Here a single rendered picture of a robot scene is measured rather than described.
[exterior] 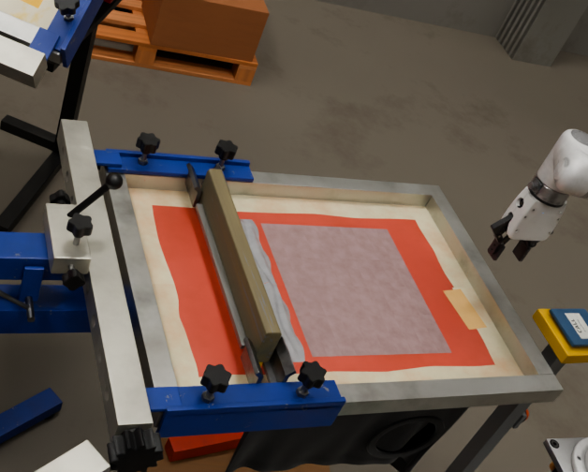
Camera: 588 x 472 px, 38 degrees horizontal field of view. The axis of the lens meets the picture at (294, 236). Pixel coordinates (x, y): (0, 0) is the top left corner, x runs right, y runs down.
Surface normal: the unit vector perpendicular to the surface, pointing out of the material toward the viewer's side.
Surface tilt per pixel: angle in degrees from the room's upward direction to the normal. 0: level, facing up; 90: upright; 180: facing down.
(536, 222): 89
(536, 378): 0
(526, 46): 90
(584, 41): 90
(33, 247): 0
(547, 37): 90
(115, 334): 0
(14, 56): 32
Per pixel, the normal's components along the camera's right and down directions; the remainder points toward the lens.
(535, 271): 0.33, -0.72
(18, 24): 0.18, -0.29
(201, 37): 0.24, 0.69
